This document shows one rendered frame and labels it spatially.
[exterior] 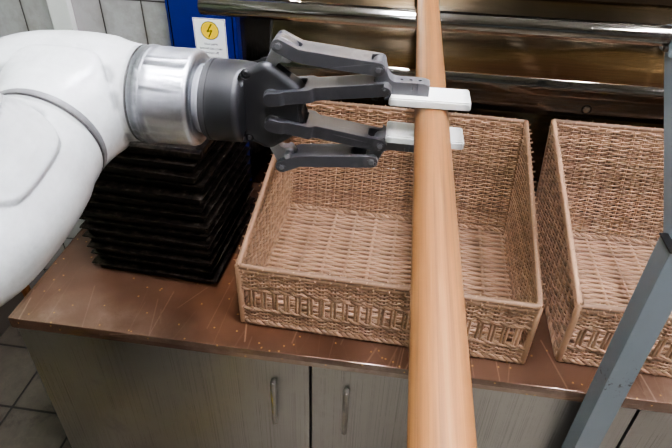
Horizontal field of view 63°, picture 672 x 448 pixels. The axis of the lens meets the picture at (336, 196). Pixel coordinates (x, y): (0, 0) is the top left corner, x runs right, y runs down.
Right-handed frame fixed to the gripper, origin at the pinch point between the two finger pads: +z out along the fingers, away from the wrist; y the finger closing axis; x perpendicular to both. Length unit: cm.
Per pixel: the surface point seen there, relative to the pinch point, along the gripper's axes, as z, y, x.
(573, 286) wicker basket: 32, 46, -30
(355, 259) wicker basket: -8, 61, -48
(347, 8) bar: -11.3, 2.4, -38.9
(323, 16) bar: -14.8, 3.6, -38.4
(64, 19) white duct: -81, 20, -75
